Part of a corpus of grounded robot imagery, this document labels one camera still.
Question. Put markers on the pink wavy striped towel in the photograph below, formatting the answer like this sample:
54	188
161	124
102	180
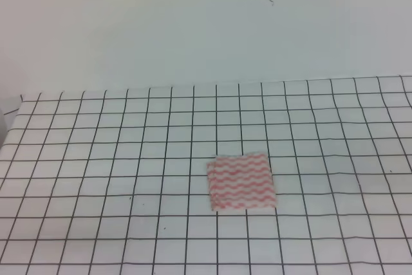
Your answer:
241	182

